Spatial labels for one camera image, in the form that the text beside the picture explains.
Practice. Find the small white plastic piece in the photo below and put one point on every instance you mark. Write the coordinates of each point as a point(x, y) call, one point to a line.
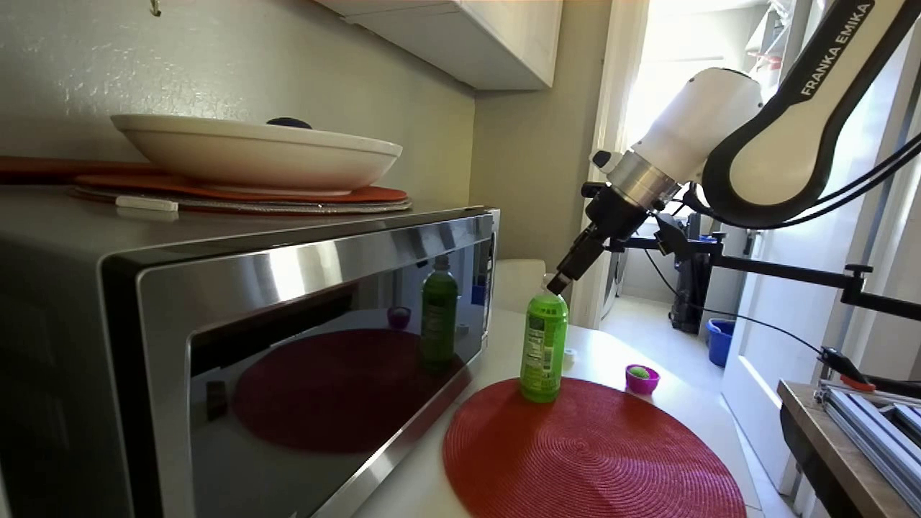
point(144, 208)

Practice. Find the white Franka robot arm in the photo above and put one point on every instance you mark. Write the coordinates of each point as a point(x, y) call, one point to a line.
point(787, 124)

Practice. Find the white shallow bowl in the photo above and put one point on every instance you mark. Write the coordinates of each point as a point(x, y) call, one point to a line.
point(259, 154)

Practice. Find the stack of books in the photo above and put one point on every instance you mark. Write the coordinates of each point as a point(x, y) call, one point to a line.
point(879, 431)

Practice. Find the white wall cabinet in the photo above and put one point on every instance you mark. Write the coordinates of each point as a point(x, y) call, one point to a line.
point(479, 37)

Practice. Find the red placemat under bowl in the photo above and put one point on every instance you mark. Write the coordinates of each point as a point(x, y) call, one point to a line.
point(364, 197)

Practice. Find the small pink cup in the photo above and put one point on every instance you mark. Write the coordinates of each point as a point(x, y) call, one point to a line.
point(643, 380)

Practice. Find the white door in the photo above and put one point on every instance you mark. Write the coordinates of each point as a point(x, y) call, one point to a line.
point(806, 289)

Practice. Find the beige curtain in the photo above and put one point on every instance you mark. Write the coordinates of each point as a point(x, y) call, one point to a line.
point(600, 95)

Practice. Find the green tea bottle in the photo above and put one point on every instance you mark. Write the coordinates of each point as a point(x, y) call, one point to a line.
point(545, 345)

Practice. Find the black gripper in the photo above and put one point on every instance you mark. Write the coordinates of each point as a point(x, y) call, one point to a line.
point(613, 214)

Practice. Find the wooden side table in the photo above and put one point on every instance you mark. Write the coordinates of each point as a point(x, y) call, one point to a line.
point(835, 462)

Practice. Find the blue bucket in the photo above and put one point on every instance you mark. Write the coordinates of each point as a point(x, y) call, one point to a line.
point(720, 344)

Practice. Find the large red round placemat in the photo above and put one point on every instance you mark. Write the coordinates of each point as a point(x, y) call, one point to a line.
point(586, 462)

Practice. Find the stainless steel microwave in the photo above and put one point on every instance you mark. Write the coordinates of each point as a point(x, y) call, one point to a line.
point(288, 325)

